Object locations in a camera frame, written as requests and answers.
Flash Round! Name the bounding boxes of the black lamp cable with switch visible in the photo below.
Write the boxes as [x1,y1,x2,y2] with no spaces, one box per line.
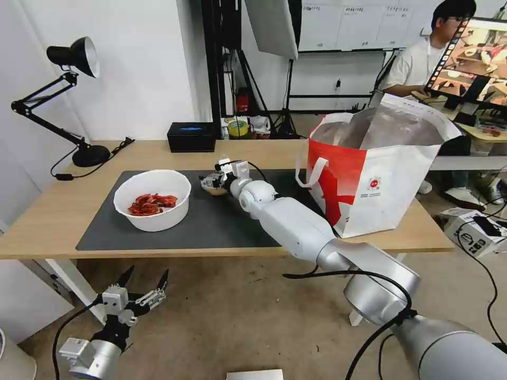
[50,136,136,182]

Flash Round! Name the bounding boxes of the black tissue box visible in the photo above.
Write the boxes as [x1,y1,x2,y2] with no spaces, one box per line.
[166,122,216,154]

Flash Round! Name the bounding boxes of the black light tripod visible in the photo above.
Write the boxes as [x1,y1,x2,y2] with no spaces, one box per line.
[272,58,303,139]

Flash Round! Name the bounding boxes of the person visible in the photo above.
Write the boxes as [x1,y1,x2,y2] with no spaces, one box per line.
[379,0,478,98]

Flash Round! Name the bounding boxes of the white round bowl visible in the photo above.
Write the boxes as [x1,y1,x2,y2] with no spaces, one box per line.
[114,169,192,232]

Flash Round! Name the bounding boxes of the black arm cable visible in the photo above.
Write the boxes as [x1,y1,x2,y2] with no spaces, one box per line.
[51,293,105,380]
[282,265,419,380]

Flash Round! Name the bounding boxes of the white table leg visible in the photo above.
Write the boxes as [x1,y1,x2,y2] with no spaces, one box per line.
[44,259,108,326]

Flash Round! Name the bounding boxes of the black metal frame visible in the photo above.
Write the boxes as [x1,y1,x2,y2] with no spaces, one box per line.
[201,0,247,140]

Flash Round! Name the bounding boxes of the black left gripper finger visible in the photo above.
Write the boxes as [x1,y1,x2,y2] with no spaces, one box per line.
[127,269,170,316]
[109,265,135,296]

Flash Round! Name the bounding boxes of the white and red takeout bag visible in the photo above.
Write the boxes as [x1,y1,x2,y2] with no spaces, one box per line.
[295,93,463,240]

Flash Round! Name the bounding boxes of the yellow tape roll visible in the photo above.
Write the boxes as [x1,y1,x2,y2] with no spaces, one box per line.
[229,118,250,140]

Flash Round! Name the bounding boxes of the black floor cable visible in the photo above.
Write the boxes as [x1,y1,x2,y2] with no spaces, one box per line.
[455,221,507,346]

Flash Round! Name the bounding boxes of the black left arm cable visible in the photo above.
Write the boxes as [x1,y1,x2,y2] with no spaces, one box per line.
[51,293,105,380]

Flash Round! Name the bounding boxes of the white robot front shell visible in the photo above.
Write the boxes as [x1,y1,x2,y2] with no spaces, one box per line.
[226,368,284,380]

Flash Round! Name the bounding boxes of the whiteboard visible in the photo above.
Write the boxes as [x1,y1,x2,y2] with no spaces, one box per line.
[297,0,440,53]

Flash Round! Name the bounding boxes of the white drawer cabinet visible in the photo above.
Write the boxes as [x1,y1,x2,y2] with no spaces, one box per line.
[0,259,76,346]

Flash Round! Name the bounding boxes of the computer monitor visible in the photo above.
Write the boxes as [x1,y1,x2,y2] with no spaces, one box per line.
[422,15,507,116]

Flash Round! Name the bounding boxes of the white softbox light panel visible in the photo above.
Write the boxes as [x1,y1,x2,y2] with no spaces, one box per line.
[243,0,299,61]

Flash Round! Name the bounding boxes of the black table mat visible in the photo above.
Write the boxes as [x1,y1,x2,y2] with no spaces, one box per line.
[75,170,338,251]

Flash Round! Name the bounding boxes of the red food scraps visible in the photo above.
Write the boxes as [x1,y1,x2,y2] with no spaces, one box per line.
[127,193,178,216]

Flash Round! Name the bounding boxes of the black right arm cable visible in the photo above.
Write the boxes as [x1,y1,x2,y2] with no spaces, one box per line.
[282,265,419,380]

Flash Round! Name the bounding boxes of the black desk lamp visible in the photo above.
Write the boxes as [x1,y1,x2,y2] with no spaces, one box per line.
[11,36,111,168]

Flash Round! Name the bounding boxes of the printed cardboard box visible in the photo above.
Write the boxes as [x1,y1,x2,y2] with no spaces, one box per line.
[440,210,507,259]

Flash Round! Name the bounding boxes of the white round bin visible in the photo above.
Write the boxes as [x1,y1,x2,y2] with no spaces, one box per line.
[0,326,39,380]

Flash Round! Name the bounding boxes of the red device on stand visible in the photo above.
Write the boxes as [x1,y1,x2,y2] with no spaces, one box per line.
[236,88,251,116]

